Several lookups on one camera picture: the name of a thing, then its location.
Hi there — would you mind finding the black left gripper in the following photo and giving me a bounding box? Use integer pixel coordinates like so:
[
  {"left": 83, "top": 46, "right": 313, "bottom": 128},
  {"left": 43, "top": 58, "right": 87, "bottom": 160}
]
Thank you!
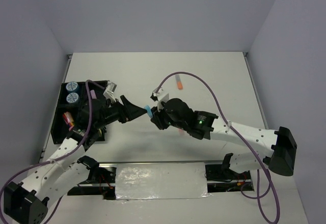
[{"left": 94, "top": 95, "right": 147, "bottom": 129}]

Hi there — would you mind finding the blue highlighter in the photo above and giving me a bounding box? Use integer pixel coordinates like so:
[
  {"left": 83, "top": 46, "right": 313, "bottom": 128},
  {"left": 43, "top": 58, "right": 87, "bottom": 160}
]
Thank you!
[{"left": 144, "top": 105, "right": 153, "bottom": 118}]

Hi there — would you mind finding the orange capped highlighter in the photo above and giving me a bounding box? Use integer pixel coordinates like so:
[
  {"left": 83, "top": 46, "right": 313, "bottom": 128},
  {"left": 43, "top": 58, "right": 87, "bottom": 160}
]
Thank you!
[{"left": 175, "top": 74, "right": 183, "bottom": 90}]

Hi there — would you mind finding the purple highlighter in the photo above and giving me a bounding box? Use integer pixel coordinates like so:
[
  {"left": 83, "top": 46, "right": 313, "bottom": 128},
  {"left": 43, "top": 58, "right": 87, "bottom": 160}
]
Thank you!
[{"left": 90, "top": 90, "right": 97, "bottom": 99}]

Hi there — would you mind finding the blue round tape container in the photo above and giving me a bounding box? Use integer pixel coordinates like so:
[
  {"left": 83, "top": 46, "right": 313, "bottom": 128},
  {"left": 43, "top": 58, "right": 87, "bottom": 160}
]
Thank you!
[
  {"left": 66, "top": 93, "right": 80, "bottom": 104},
  {"left": 65, "top": 81, "right": 79, "bottom": 93}
]

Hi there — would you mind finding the pink marker tube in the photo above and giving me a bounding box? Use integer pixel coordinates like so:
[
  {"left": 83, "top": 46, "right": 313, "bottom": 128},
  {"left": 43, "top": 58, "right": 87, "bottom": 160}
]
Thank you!
[{"left": 62, "top": 111, "right": 75, "bottom": 130}]

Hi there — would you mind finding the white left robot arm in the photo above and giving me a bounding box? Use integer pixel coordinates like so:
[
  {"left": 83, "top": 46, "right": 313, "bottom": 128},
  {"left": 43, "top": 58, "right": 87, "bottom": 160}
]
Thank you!
[{"left": 1, "top": 96, "right": 147, "bottom": 223}]

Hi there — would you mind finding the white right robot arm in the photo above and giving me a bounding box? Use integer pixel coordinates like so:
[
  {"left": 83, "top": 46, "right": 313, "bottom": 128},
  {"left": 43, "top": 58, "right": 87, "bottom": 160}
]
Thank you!
[{"left": 151, "top": 98, "right": 297, "bottom": 179}]

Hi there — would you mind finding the black compartment organizer tray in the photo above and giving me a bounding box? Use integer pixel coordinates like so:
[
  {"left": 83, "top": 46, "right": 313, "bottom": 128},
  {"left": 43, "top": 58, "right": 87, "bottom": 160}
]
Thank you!
[{"left": 50, "top": 79, "right": 111, "bottom": 145}]

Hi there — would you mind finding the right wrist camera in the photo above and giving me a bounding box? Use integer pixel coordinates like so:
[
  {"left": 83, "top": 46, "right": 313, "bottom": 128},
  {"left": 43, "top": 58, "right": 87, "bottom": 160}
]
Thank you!
[{"left": 150, "top": 87, "right": 170, "bottom": 111}]

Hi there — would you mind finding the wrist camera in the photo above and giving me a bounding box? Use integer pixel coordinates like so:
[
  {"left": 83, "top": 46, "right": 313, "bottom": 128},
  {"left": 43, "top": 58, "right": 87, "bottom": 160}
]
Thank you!
[
  {"left": 103, "top": 80, "right": 117, "bottom": 103},
  {"left": 150, "top": 87, "right": 170, "bottom": 111}
]

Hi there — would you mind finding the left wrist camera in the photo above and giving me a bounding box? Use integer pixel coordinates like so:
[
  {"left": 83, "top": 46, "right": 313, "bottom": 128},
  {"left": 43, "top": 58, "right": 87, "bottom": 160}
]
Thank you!
[{"left": 103, "top": 80, "right": 117, "bottom": 103}]

